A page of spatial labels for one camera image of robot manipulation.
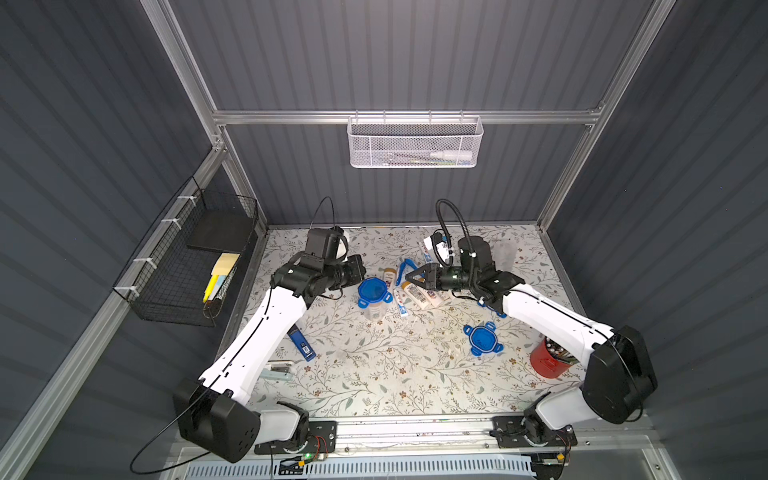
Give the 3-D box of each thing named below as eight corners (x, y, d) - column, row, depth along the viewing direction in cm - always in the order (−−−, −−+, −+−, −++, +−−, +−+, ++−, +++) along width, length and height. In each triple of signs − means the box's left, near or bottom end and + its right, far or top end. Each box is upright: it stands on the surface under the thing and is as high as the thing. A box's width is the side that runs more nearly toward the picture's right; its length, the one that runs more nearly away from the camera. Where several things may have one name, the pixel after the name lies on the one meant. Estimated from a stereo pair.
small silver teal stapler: (262, 381, 84) (259, 378, 83) (266, 363, 88) (264, 360, 86) (292, 381, 84) (290, 378, 82) (296, 363, 88) (294, 360, 86)
